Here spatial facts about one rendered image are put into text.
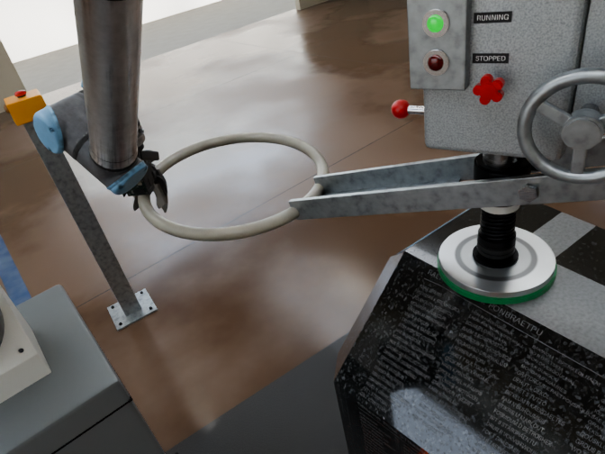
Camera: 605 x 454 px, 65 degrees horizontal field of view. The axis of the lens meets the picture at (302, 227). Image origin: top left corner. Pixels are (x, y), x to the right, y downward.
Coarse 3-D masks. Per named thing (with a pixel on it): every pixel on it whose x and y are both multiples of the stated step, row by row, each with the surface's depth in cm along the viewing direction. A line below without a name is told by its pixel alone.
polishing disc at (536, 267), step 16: (448, 240) 99; (464, 240) 98; (528, 240) 95; (448, 256) 95; (464, 256) 94; (528, 256) 91; (544, 256) 90; (448, 272) 91; (464, 272) 90; (480, 272) 90; (496, 272) 89; (512, 272) 88; (528, 272) 88; (544, 272) 87; (464, 288) 88; (480, 288) 86; (496, 288) 86; (512, 288) 85; (528, 288) 84
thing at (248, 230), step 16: (192, 144) 136; (208, 144) 138; (224, 144) 140; (288, 144) 135; (304, 144) 131; (176, 160) 133; (320, 160) 123; (320, 192) 112; (144, 208) 112; (288, 208) 107; (160, 224) 107; (176, 224) 106; (256, 224) 103; (272, 224) 104; (192, 240) 105; (208, 240) 103; (224, 240) 103
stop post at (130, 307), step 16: (16, 96) 171; (32, 96) 168; (16, 112) 166; (32, 112) 169; (32, 128) 173; (48, 160) 180; (64, 160) 183; (64, 176) 185; (64, 192) 188; (80, 192) 191; (80, 208) 194; (80, 224) 197; (96, 224) 200; (96, 240) 203; (96, 256) 206; (112, 256) 210; (112, 272) 213; (112, 288) 216; (128, 288) 221; (128, 304) 224; (144, 304) 231; (128, 320) 224
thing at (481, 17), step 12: (432, 12) 61; (444, 12) 60; (492, 12) 59; (504, 12) 58; (444, 24) 61; (432, 36) 63; (444, 60) 64; (480, 60) 63; (492, 60) 62; (504, 60) 62; (432, 72) 66; (444, 72) 65
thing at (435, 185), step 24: (600, 144) 76; (384, 168) 101; (408, 168) 98; (432, 168) 95; (456, 168) 92; (336, 192) 112; (360, 192) 95; (384, 192) 91; (408, 192) 88; (432, 192) 85; (456, 192) 82; (480, 192) 80; (504, 192) 78; (528, 192) 74; (552, 192) 73; (576, 192) 71; (600, 192) 69; (312, 216) 105; (336, 216) 101
